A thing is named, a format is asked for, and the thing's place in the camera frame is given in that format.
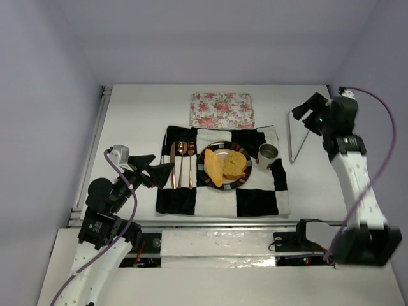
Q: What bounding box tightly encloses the round brown bread piece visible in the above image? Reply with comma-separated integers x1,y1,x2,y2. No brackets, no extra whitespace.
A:
224,151,247,180

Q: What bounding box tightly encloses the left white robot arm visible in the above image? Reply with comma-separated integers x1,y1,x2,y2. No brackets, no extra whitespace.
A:
51,146,175,305

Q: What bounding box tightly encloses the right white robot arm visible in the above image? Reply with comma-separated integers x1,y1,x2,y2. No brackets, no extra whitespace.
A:
291,87,402,266

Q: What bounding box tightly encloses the copper knife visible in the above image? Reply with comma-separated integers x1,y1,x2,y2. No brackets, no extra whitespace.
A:
170,142,177,189

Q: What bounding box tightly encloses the copper spoon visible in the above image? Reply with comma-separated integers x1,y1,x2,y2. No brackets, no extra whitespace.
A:
178,141,187,189

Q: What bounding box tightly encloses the copper fork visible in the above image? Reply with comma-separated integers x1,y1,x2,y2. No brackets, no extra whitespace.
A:
187,142,194,190

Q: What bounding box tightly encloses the dark rimmed ceramic plate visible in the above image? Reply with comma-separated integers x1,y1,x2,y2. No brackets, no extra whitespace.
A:
197,141,252,191

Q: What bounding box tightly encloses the metal cup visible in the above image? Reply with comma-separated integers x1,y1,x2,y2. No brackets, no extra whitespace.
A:
256,143,279,169

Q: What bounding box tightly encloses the floral rectangular tray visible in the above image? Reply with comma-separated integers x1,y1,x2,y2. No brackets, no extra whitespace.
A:
189,92,254,130

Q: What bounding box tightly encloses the black white checkered placemat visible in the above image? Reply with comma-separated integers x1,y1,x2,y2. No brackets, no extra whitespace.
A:
156,126,291,218

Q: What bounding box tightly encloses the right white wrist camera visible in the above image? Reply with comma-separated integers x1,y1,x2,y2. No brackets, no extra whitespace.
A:
338,87,355,99

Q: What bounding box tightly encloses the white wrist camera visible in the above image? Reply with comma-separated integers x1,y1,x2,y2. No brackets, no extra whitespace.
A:
338,87,355,99
108,145,131,170

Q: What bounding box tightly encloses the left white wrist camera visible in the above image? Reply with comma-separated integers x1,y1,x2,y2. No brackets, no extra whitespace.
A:
108,145,131,170

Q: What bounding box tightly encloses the aluminium frame rail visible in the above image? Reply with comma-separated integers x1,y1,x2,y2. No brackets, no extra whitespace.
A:
66,85,113,228

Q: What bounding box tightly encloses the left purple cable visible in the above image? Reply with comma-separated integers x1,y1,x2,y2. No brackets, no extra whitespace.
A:
50,149,138,305

